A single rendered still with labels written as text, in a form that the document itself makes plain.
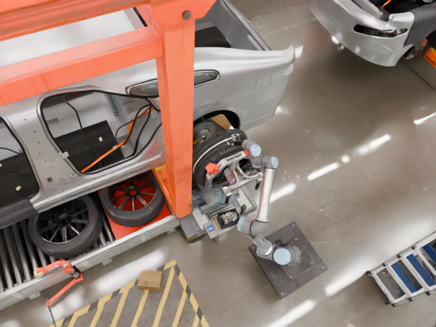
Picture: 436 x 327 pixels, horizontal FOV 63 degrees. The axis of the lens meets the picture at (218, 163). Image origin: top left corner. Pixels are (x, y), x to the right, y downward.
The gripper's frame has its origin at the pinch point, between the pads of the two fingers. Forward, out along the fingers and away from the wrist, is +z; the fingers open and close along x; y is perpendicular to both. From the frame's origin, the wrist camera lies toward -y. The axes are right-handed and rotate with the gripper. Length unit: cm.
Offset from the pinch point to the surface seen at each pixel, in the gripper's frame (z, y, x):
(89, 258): 36, -149, -98
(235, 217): -9, -8, -86
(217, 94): 12.7, -4.1, 37.6
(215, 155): 2.4, -17.2, -14.7
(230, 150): -2.2, -3.7, -12.2
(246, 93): 18.2, 29.4, 27.7
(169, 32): -89, -78, 116
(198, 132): 51, -10, -13
